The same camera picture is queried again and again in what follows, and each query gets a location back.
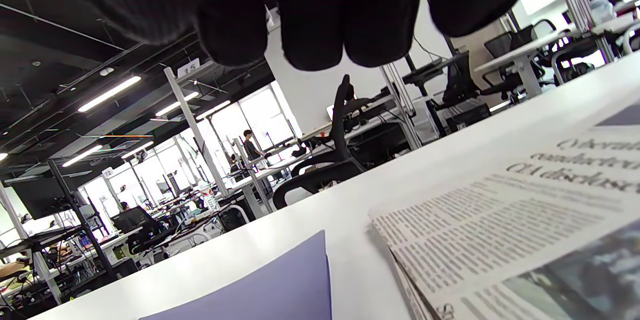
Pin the person's right hand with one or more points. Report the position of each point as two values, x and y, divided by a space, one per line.
310 10

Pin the blue file folder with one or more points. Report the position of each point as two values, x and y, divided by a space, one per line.
260 290

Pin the newspaper blue masthead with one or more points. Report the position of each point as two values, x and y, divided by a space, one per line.
500 240

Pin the ceiling light strip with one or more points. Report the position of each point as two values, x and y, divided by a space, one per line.
176 103
110 93
137 150
82 155
214 109

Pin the black mesh office chair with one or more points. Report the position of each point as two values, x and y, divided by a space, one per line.
520 40

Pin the white office desk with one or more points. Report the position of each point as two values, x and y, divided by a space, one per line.
530 50

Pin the black monitor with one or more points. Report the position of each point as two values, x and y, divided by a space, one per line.
42 195
132 219

